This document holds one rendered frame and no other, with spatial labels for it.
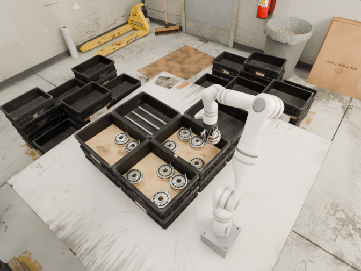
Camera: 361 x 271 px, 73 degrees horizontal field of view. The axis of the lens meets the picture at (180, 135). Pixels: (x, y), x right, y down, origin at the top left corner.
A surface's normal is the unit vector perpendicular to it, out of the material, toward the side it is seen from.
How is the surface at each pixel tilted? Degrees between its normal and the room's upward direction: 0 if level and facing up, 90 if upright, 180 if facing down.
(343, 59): 77
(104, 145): 0
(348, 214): 0
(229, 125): 0
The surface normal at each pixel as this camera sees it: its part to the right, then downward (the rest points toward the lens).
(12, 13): 0.79, 0.44
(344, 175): -0.04, -0.68
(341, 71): -0.59, 0.40
